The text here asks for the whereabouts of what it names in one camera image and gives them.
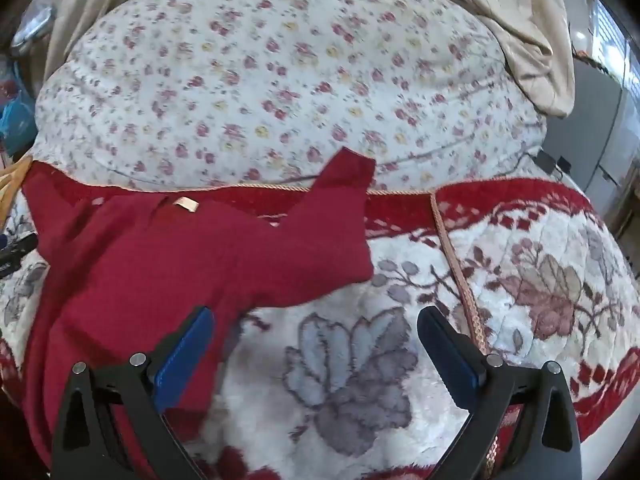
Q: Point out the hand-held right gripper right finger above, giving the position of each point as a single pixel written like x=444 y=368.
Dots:
x=445 y=355

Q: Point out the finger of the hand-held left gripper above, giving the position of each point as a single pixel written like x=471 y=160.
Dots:
x=17 y=255

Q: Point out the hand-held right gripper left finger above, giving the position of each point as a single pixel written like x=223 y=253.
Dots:
x=186 y=355

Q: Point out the red knit sweater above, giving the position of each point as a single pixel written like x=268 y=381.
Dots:
x=150 y=260

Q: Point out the blue plastic bag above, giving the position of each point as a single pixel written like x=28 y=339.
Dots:
x=15 y=115

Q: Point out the red and white plush blanket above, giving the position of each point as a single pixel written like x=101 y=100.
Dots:
x=525 y=240

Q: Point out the black charger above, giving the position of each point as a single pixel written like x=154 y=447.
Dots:
x=552 y=164

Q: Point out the clear plastic bag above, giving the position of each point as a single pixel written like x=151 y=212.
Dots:
x=32 y=25

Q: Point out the beige curtain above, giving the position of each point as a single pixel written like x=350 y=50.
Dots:
x=530 y=35
x=85 y=5

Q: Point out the grey cabinet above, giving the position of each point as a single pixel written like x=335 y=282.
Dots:
x=600 y=125

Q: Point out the white floral quilt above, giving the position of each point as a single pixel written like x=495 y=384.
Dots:
x=300 y=60

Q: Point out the window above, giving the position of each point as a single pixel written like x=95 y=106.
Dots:
x=617 y=40

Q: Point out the wooden frame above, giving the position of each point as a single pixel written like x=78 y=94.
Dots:
x=12 y=180

